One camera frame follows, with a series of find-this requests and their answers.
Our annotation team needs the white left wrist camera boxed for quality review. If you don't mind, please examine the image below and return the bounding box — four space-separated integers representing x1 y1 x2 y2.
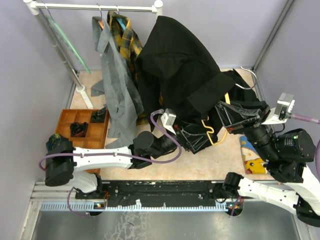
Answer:
160 108 177 134

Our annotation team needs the yellow plaid shirt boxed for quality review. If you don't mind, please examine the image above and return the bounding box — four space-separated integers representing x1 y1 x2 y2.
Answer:
104 11 148 126

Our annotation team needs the black shirt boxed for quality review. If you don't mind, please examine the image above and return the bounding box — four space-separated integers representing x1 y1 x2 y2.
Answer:
135 16 221 124
223 69 268 110

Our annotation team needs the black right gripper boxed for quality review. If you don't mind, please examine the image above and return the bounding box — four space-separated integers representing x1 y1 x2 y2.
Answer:
211 95 279 162

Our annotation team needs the blue pikachu cloth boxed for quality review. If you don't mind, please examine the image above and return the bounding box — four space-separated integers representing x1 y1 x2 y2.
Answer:
239 136 268 175

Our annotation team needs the orange wooden tray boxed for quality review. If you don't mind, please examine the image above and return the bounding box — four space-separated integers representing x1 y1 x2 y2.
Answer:
54 108 110 175

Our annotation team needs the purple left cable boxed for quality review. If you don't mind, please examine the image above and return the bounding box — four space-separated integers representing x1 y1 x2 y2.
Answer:
37 108 183 216

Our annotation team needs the green hanger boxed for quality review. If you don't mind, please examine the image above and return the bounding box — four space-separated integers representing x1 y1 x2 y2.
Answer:
45 15 91 74

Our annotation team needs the yellow hanger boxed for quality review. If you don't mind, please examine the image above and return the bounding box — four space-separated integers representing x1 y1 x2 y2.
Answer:
200 65 258 146

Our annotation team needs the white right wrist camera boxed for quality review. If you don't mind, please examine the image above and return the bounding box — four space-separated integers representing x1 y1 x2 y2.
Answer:
262 92 295 125

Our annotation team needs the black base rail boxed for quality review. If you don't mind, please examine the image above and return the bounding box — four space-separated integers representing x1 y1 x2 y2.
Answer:
75 180 239 208

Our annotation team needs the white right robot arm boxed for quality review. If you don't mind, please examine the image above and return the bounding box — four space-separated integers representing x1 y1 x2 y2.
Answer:
215 101 320 227

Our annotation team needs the white clothes rack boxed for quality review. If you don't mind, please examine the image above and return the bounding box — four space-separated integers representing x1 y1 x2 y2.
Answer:
24 0 164 110

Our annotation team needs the grey shirt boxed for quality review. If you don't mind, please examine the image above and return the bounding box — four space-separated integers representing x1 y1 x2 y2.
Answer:
91 16 144 149

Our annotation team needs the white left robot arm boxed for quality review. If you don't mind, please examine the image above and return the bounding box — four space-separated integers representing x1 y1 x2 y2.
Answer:
39 122 217 199

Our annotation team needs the dark patterned rolled cloth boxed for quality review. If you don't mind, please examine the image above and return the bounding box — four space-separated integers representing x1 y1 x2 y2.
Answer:
90 107 107 123

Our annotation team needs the black rolled belt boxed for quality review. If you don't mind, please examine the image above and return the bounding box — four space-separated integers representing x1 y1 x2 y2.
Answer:
69 122 89 138

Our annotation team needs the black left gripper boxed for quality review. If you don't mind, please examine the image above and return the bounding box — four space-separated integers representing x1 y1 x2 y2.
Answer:
151 115 214 160

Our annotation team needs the green yellow patterned cloth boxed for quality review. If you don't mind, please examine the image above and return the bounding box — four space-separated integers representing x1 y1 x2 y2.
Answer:
45 133 69 152

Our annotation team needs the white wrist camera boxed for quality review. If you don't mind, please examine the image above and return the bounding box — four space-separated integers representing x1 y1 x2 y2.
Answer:
160 108 177 134
262 92 295 125

